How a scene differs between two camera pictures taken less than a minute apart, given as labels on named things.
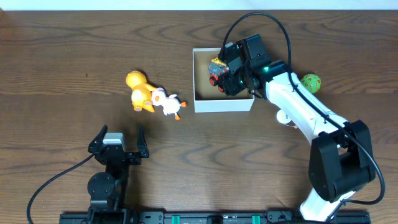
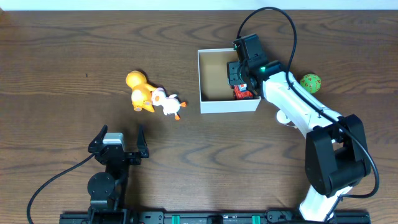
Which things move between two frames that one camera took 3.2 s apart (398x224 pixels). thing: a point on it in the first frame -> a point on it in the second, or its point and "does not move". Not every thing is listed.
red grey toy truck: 217,69 -> 240,92
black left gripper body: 116,152 does not move
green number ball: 312,81 does not move
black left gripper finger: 97,141 does not move
